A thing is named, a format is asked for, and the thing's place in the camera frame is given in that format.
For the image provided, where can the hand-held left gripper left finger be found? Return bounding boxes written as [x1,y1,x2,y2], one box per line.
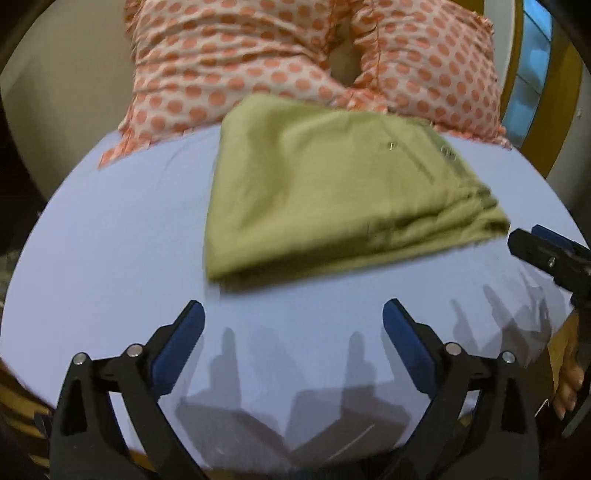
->
[48,299,206,480]

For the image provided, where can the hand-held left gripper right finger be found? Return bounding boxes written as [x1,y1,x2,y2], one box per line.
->
[382,298,541,480]

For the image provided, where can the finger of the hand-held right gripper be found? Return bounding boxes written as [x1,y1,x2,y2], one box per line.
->
[507,229,591,303]
[531,224,591,265]

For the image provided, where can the olive green pants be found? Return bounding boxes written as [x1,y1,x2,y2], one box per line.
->
[202,93,511,282]

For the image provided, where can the person's right hand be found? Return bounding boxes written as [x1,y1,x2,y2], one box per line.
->
[549,307,591,422]

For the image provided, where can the yellow striped dark cloth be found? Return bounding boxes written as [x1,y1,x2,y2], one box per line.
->
[0,357,57,467]

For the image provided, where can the orange polka dot pillow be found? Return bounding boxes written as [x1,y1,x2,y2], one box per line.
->
[350,0,513,149]
[98,0,386,169]

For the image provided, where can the blue window with yellow frame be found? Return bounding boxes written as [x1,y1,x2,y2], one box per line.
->
[499,0,583,178]

